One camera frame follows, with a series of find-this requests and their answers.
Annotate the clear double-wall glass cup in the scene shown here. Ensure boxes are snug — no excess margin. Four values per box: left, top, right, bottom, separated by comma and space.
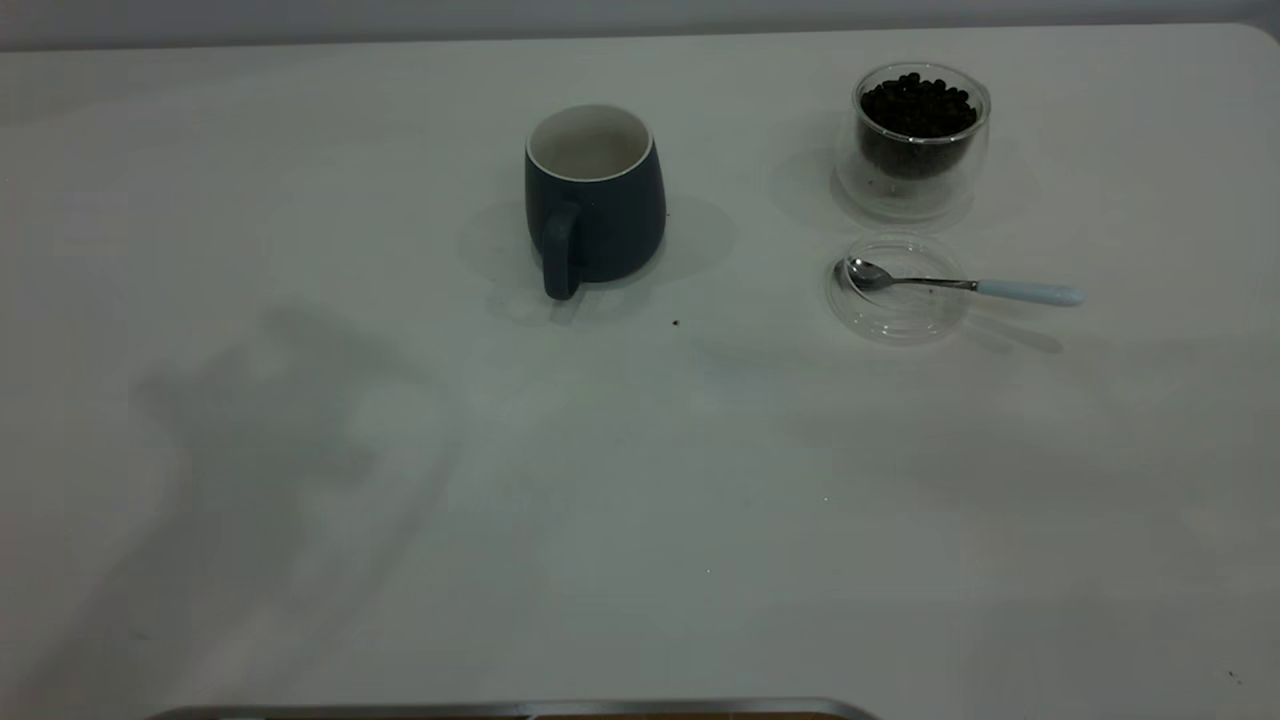
832, 62, 993, 226

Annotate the dark grey ceramic mug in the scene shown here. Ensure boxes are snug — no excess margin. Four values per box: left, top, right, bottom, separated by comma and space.
524, 104, 668, 302

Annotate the clear round glass lid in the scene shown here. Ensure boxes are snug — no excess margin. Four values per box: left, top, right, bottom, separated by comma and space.
826, 235, 971, 346

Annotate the metal spoon light blue handle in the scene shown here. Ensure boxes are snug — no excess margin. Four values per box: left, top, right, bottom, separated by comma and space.
846, 257, 1085, 309

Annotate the dark coffee beans heap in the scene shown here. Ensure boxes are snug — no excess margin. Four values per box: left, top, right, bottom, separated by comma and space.
860, 72, 979, 181

